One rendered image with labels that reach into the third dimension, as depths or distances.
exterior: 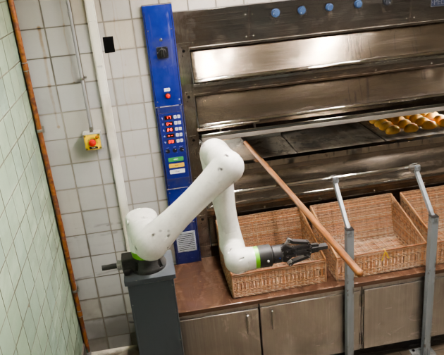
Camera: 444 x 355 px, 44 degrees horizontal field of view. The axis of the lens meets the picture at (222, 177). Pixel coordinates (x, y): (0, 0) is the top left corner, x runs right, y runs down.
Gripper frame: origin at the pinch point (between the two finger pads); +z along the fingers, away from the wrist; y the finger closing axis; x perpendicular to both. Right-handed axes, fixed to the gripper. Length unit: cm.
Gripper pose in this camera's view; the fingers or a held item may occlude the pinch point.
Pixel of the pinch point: (318, 246)
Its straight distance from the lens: 235.7
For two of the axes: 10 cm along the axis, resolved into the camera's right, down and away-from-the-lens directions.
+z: 9.8, -1.4, 1.3
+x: 1.7, 3.5, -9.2
